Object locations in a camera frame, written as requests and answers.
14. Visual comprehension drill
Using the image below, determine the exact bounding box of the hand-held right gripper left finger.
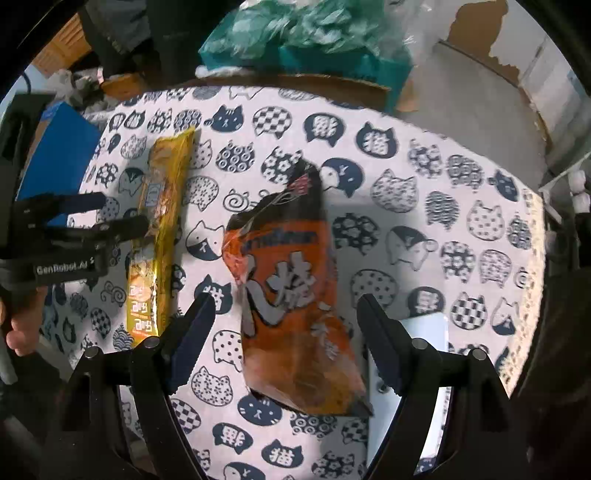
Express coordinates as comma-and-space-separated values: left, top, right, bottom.
39, 293, 217, 480

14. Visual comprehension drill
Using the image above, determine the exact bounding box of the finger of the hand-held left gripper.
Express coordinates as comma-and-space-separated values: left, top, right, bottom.
16, 191, 108, 217
41, 215, 151, 247

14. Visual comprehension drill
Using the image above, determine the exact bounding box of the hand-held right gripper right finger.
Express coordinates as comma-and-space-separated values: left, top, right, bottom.
357, 294, 532, 480

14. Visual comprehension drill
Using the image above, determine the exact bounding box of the cardboard box with blue rim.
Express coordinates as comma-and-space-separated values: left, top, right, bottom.
18, 102, 103, 227

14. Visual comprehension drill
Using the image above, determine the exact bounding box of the long yellow snack packet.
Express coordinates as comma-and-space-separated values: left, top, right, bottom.
126, 126, 197, 337

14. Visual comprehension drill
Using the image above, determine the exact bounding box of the orange and black snack packet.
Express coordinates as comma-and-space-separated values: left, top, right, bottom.
222, 157, 375, 416

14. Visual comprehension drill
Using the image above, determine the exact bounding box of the person's left hand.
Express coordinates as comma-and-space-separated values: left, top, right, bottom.
0, 295, 44, 356

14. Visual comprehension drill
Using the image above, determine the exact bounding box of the white flat object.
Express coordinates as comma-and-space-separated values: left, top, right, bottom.
367, 314, 451, 469

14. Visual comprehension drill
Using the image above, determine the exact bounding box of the grey clothing pile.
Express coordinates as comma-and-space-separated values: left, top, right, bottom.
46, 68, 105, 109

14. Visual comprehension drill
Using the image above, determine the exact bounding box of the brown wooden board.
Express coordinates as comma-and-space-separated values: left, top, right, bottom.
100, 74, 155, 99

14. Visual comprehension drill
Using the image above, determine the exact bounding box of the cat printed tablecloth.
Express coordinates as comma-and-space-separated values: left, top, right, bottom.
37, 85, 550, 480

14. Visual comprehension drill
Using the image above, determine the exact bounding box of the black hanging jacket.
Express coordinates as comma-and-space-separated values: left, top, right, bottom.
78, 0, 241, 77

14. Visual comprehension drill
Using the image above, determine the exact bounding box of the metal shelf rack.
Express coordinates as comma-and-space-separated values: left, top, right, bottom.
538, 157, 591, 241

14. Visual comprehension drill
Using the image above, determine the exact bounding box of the teal plastic bag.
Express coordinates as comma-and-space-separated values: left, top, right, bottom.
198, 0, 414, 112

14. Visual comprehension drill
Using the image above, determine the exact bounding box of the torn brown cardboard sheet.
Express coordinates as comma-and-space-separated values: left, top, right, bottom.
445, 0, 525, 70

